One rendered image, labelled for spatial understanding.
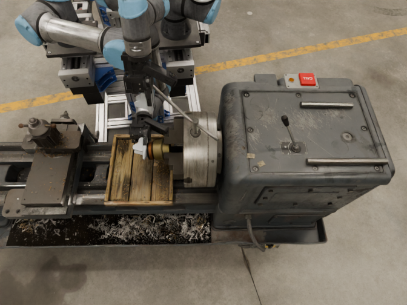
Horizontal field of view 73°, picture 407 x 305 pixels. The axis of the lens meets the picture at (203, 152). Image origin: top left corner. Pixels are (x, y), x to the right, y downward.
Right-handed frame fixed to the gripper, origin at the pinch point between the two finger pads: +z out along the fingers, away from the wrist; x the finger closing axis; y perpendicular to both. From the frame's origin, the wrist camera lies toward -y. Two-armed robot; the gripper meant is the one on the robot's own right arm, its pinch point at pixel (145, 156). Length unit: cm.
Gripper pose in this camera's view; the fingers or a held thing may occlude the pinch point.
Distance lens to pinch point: 116.3
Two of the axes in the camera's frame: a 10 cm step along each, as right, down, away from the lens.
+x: 0.4, -4.6, -8.9
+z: 0.2, 8.9, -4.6
